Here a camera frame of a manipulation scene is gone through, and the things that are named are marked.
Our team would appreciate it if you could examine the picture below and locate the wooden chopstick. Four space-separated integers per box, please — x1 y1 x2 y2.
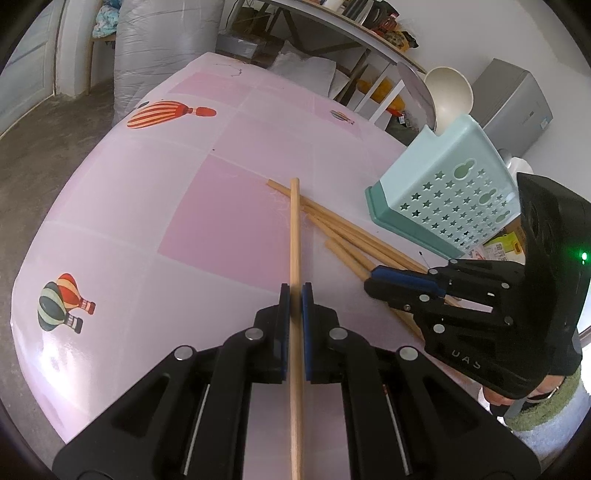
266 179 429 274
304 206 406 270
308 214 376 281
325 238 425 343

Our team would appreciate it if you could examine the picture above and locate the translucent round ladle spoon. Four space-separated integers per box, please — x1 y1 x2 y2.
425 66 474 135

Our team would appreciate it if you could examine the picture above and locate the wooden chopstick across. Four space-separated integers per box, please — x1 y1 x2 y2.
288 178 304 480

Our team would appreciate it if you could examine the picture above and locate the steel spoon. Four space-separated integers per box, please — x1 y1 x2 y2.
498 149 513 166
397 63 437 131

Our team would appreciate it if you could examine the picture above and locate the steel spoon front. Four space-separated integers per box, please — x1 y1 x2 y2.
397 63 437 131

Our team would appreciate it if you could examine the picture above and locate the person's right hand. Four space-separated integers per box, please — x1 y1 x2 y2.
483 375 565 408

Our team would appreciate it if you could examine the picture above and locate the white rice bag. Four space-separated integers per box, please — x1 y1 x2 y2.
470 232 526 265

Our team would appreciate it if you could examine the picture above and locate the mint green utensil holder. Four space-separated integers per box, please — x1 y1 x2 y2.
365 114 521 259

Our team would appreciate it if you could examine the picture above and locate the pink balloon tablecloth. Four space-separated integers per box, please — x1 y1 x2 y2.
11 53 468 479

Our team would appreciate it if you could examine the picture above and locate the silver refrigerator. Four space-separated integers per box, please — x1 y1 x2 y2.
470 58 553 158

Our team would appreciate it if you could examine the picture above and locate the white side table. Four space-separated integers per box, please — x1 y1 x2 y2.
245 1 427 113

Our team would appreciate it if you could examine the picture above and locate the white pillow under table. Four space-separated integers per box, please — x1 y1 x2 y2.
267 41 349 99

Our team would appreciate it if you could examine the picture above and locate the snack packages pile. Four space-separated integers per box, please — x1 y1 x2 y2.
363 1 419 52

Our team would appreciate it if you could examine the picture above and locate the large wrapped white bundle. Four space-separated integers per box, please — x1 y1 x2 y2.
113 0 224 123

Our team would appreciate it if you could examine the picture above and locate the white door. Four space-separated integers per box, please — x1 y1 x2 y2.
1 1 64 134

